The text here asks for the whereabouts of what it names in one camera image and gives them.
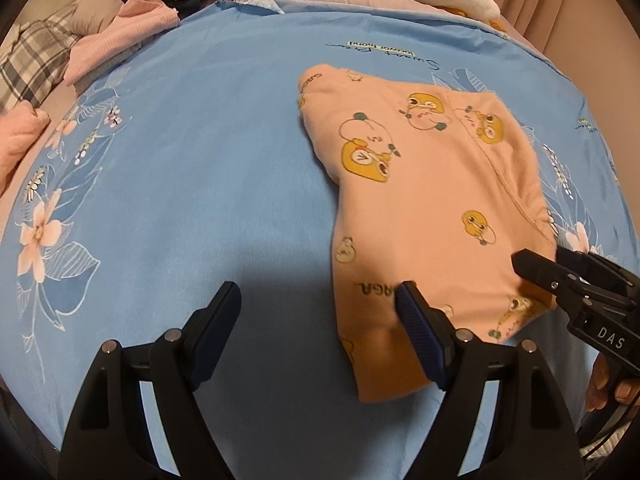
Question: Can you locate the peach cartoon print garment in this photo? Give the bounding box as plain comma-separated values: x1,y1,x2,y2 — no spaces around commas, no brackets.
298,65,556,403

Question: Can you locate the person's right hand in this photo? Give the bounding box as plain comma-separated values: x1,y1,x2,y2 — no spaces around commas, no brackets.
586,354,640,412

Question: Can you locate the blue floral bed sheet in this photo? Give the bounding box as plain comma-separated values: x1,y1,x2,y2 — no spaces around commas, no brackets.
1,1,639,479

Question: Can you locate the salmon pink folded towel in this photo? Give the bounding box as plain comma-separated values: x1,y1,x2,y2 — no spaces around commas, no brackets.
0,101,50,192

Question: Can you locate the pink curtain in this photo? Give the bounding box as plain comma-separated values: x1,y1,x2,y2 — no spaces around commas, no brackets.
474,0,640,126

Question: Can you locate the plaid grey white fabric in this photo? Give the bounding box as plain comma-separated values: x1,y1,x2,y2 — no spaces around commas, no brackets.
1,3,79,115

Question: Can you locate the pink folded knit garment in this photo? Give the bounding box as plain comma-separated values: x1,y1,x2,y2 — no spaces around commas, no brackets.
63,0,180,86

